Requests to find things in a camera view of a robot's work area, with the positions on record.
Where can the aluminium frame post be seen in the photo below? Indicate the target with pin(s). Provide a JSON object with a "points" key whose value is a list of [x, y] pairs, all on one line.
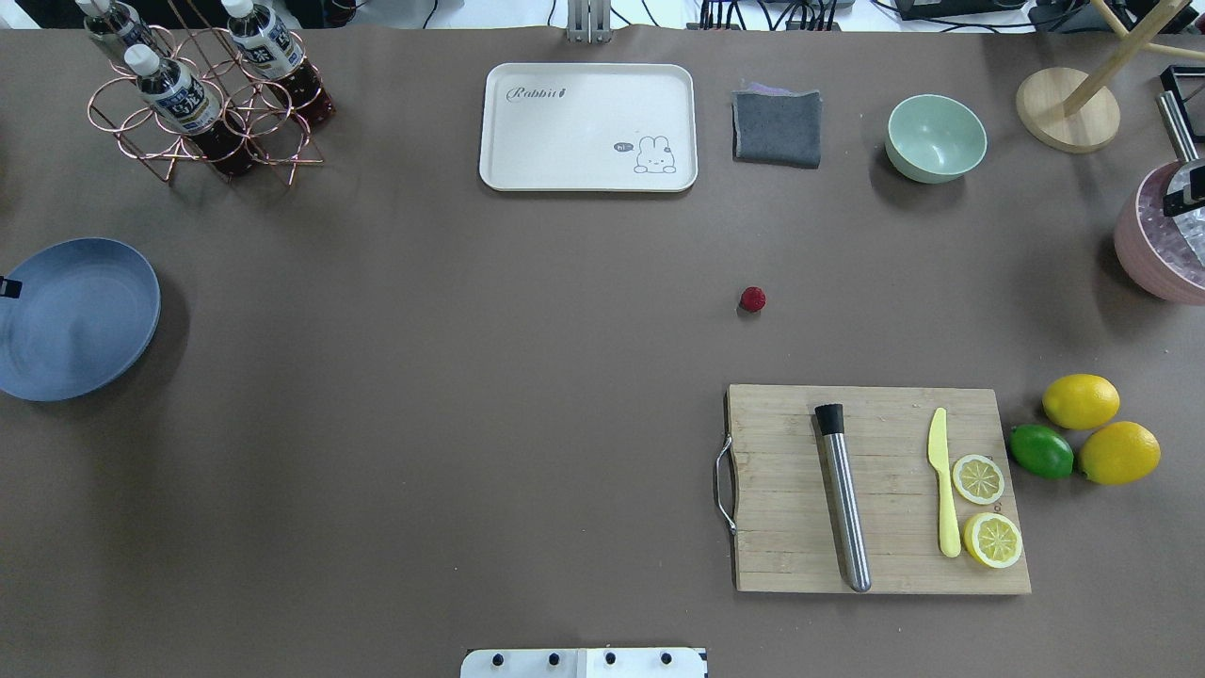
{"points": [[589, 21]]}

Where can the tea bottle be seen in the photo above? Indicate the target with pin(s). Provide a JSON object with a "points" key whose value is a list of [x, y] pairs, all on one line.
{"points": [[170, 88], [273, 55], [114, 27]]}

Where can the right rear tea bottle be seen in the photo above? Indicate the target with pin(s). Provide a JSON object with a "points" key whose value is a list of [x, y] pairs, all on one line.
{"points": [[273, 55]]}

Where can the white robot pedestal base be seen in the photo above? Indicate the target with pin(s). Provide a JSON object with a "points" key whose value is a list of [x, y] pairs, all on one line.
{"points": [[587, 662]]}

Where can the upper lemon slice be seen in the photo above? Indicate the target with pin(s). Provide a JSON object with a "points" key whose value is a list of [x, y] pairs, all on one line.
{"points": [[978, 480]]}

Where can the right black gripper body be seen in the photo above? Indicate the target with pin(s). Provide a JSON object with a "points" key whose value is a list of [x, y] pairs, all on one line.
{"points": [[1188, 200]]}

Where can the left rear tea bottle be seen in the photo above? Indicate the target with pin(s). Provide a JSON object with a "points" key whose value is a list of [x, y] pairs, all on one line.
{"points": [[114, 27]]}

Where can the cream rabbit tray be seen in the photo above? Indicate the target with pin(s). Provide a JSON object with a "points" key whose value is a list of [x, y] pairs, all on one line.
{"points": [[589, 127]]}

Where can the mint green bowl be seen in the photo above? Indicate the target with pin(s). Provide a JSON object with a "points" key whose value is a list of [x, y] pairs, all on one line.
{"points": [[932, 139]]}

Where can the yellow lemon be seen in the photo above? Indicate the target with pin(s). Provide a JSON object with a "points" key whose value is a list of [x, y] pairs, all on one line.
{"points": [[1081, 401], [1120, 453]]}

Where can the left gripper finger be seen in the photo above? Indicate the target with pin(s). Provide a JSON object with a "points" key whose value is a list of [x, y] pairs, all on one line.
{"points": [[10, 288]]}

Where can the lower lemon slice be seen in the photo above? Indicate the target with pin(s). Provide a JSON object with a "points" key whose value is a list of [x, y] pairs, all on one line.
{"points": [[992, 539]]}

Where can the green lime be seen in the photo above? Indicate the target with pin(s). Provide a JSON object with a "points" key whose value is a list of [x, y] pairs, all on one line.
{"points": [[1042, 451]]}

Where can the lemon slice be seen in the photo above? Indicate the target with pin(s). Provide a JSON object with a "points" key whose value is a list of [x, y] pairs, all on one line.
{"points": [[992, 539], [978, 480]]}

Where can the front tea bottle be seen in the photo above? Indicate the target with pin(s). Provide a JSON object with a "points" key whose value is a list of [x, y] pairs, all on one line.
{"points": [[170, 88]]}

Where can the red strawberry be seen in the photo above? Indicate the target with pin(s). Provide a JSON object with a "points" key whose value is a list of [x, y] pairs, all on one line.
{"points": [[753, 300]]}

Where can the upper yellow lemon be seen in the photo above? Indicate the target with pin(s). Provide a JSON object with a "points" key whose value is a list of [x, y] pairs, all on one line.
{"points": [[1081, 401]]}

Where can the copper wire bottle rack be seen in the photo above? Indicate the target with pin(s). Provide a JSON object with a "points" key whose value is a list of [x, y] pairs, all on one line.
{"points": [[225, 84]]}

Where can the yellow plastic knife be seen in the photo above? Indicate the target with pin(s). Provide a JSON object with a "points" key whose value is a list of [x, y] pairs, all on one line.
{"points": [[939, 459]]}

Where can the wooden cutting board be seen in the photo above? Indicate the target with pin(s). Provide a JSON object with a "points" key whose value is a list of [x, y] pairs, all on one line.
{"points": [[785, 524]]}

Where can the blue round plate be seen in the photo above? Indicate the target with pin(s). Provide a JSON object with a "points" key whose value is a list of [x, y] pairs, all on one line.
{"points": [[89, 308]]}

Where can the pink bowl of ice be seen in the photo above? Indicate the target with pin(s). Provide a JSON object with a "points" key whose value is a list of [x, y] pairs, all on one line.
{"points": [[1151, 249]]}

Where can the lower yellow lemon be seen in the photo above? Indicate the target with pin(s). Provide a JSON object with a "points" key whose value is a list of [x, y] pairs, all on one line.
{"points": [[1120, 453]]}

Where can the grey folded cloth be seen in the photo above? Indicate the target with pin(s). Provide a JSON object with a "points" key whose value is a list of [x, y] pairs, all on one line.
{"points": [[777, 126]]}

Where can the wooden cup stand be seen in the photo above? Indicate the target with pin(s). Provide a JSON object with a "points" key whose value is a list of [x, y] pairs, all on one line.
{"points": [[1073, 111]]}

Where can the steel muddler black tip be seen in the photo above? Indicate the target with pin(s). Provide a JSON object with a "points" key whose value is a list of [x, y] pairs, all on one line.
{"points": [[830, 419]]}

